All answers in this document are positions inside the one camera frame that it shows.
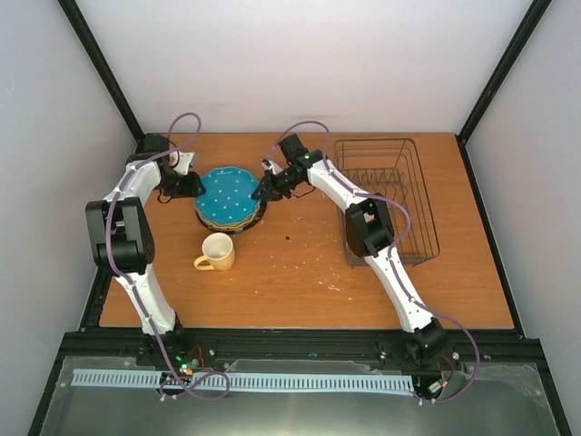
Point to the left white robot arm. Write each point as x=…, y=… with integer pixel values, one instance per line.
x=121, y=237

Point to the right controller board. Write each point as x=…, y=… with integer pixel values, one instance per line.
x=446, y=369

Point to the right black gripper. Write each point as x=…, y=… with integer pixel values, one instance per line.
x=269, y=191

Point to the black rimmed striped plate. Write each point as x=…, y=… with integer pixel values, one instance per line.
x=254, y=222

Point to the black aluminium frame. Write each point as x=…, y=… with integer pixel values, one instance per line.
x=364, y=346

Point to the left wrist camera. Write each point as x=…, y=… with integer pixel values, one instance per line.
x=182, y=162

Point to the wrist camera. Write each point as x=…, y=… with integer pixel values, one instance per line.
x=182, y=162
x=270, y=166

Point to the black wire dish rack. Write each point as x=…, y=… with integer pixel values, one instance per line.
x=390, y=167

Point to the yellow plate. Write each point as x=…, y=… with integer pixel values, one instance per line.
x=230, y=226

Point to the yellow mug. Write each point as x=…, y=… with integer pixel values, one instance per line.
x=218, y=253

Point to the teal polka dot plate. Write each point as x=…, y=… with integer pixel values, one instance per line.
x=228, y=181

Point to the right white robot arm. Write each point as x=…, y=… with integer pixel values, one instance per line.
x=369, y=234

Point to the controller board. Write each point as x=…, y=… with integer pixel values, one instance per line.
x=191, y=361
x=446, y=369

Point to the left controller board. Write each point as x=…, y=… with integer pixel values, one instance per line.
x=191, y=361

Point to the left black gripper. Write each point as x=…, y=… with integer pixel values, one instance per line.
x=192, y=189

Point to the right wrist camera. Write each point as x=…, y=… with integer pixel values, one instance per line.
x=270, y=166

